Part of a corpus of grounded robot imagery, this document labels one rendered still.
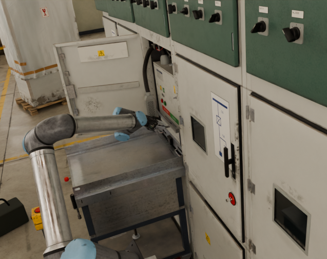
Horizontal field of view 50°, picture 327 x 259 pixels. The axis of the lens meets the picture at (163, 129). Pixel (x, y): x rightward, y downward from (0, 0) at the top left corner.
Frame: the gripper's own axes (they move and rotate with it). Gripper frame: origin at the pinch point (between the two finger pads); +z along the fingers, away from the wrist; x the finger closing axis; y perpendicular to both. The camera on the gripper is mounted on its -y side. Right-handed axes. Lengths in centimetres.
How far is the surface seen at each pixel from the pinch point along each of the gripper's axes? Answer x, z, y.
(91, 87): 0, -43, -50
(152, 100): 10.0, -6.7, -19.8
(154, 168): -20.3, -8.8, 26.3
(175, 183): -27.2, 8.6, 27.6
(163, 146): -15.9, 7.1, -3.6
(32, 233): -146, -48, -67
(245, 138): 32, -18, 102
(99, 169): -39, -33, 3
